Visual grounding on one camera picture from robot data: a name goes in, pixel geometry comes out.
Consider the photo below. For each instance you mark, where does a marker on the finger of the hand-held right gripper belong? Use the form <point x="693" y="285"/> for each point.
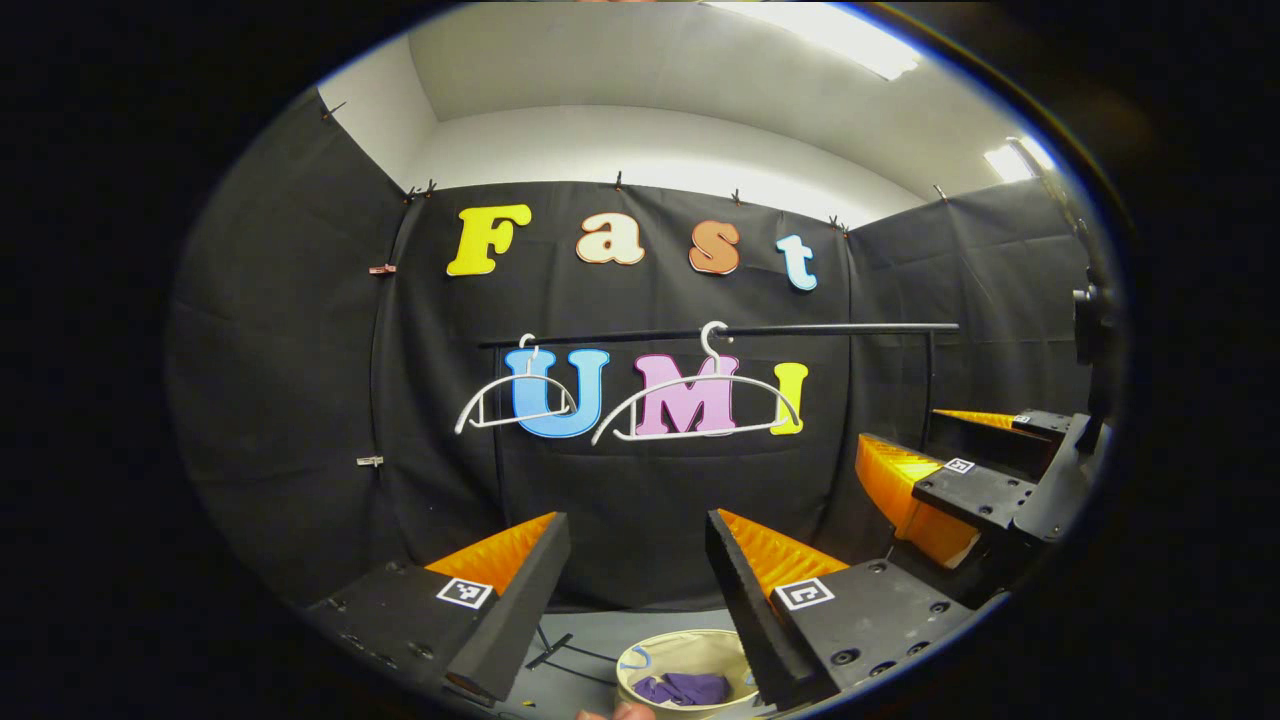
<point x="995" y="435"/>
<point x="975" y="492"/>

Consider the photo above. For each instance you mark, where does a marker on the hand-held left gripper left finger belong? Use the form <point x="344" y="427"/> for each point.
<point x="520" y="600"/>

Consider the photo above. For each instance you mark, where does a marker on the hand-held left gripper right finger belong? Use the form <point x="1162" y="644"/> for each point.
<point x="750" y="600"/>

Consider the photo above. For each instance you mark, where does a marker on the beige laundry hamper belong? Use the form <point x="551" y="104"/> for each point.
<point x="690" y="648"/>

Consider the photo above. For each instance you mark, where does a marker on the purple knit garment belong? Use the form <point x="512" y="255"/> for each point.
<point x="685" y="688"/>

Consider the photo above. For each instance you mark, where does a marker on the large white clothes hanger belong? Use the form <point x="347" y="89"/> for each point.
<point x="714" y="362"/>

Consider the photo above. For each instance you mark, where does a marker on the black clothes rack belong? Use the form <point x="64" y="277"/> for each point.
<point x="850" y="328"/>

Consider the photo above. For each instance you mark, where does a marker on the small white clothes hanger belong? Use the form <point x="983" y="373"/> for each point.
<point x="528" y="360"/>

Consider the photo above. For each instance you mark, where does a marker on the small ceiling light panel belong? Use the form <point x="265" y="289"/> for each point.
<point x="1010" y="160"/>

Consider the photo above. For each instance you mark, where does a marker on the black backdrop cloth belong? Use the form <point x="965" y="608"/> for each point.
<point x="290" y="350"/>

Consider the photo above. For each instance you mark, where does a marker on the large ceiling light panel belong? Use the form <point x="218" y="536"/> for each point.
<point x="830" y="35"/>

